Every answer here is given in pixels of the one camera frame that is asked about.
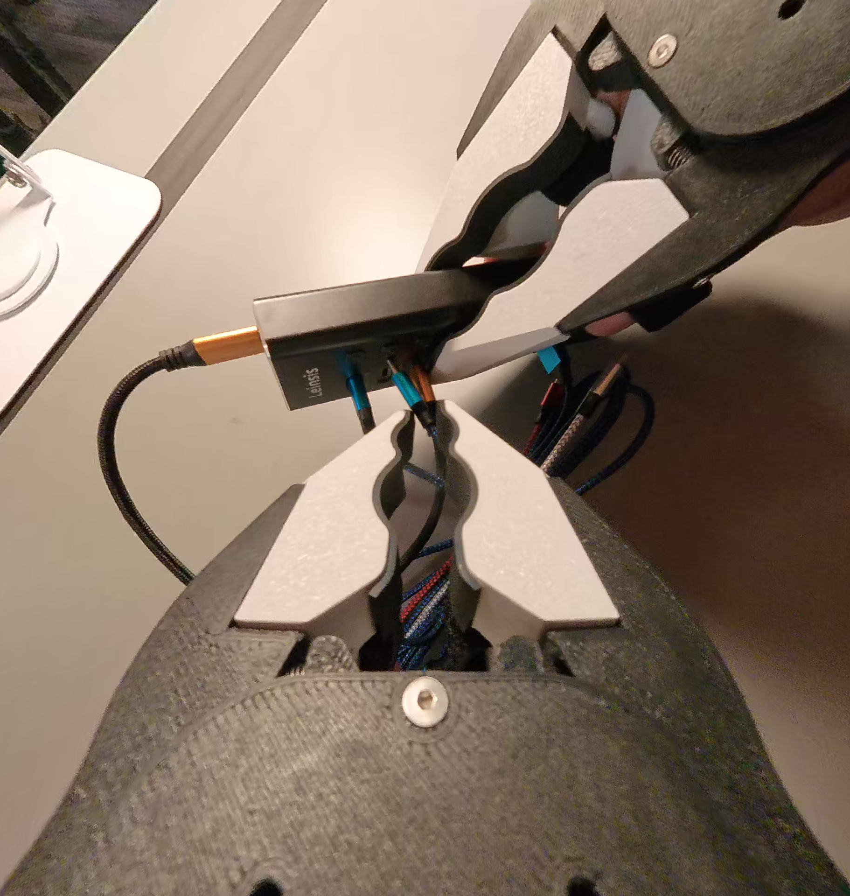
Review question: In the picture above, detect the orange plug usb cable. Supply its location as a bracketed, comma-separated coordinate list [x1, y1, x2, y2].
[372, 364, 448, 666]

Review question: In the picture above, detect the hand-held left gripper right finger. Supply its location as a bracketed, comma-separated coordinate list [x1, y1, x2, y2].
[440, 399, 622, 644]

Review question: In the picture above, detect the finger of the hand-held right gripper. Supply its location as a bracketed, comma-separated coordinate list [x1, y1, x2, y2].
[431, 91, 693, 384]
[414, 31, 618, 275]

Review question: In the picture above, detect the black hub cable orange plug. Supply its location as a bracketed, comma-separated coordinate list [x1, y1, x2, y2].
[98, 326, 265, 588]

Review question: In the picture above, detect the person's right hand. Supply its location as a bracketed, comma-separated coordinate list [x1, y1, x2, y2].
[585, 143, 850, 338]

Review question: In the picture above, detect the bundle of braided usb cables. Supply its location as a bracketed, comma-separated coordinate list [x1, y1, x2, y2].
[396, 345, 657, 669]

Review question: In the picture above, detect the black usb hub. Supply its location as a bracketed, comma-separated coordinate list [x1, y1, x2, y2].
[252, 268, 517, 414]

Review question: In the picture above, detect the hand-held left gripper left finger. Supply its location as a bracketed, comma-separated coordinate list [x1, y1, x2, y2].
[233, 410, 415, 637]

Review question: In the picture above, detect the white lamp base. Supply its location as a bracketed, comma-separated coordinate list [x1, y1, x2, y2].
[0, 125, 163, 431]

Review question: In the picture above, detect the blue plug usb cable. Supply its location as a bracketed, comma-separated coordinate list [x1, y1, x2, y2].
[386, 358, 433, 429]
[334, 350, 378, 434]

